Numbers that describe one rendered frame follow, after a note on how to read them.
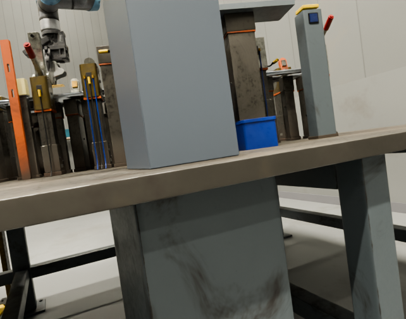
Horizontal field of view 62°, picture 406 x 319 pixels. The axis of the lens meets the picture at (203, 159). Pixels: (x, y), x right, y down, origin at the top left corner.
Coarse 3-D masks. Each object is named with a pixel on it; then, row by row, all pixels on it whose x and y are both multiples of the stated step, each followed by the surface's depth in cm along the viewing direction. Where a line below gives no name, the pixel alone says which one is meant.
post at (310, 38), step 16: (304, 16) 114; (320, 16) 115; (304, 32) 115; (320, 32) 115; (304, 48) 116; (320, 48) 115; (304, 64) 118; (320, 64) 115; (304, 80) 120; (320, 80) 115; (304, 96) 121; (320, 96) 115; (320, 112) 115; (320, 128) 115
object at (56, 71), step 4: (52, 64) 134; (56, 64) 134; (52, 68) 134; (56, 68) 134; (60, 68) 134; (52, 72) 134; (56, 72) 134; (60, 72) 134; (52, 76) 133; (56, 76) 134; (52, 80) 134
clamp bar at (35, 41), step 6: (30, 36) 117; (36, 36) 119; (30, 42) 119; (36, 42) 119; (36, 48) 120; (36, 54) 120; (42, 54) 121; (42, 60) 120; (42, 66) 121; (36, 72) 121
